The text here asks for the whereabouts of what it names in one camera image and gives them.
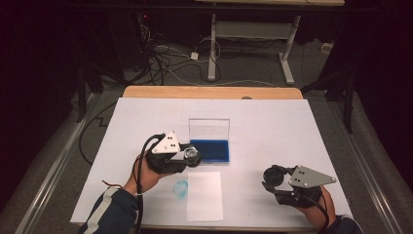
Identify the blue ink pad case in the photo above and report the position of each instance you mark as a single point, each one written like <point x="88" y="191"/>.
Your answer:
<point x="214" y="151"/>

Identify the black stand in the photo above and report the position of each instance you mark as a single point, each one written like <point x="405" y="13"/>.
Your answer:
<point x="81" y="104"/>
<point x="349" y="107"/>

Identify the person's right hand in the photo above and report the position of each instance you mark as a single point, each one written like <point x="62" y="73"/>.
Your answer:
<point x="316" y="214"/>

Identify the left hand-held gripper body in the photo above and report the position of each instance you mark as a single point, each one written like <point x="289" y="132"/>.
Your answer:
<point x="165" y="144"/>

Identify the person's left hand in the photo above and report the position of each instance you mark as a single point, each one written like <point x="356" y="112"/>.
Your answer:
<point x="146" y="178"/>

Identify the white power adapter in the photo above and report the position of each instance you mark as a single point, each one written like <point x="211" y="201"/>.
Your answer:
<point x="194" y="56"/>

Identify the large white table cover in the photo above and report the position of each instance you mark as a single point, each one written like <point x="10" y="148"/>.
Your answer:
<point x="259" y="130"/>

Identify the white metal desk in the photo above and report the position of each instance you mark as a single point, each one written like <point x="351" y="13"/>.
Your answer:
<point x="251" y="30"/>

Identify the small white paper sheet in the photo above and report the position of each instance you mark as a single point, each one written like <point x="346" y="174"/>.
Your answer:
<point x="204" y="201"/>

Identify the aluminium rail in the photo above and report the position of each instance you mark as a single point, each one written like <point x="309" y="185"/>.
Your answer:
<point x="48" y="182"/>
<point x="373" y="182"/>

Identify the white power strip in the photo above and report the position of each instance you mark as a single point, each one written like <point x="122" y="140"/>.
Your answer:
<point x="326" y="48"/>

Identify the black round stamp cap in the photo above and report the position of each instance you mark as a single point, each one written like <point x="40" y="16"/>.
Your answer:
<point x="273" y="175"/>

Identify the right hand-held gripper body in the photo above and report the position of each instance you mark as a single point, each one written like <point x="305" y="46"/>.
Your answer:
<point x="308" y="178"/>

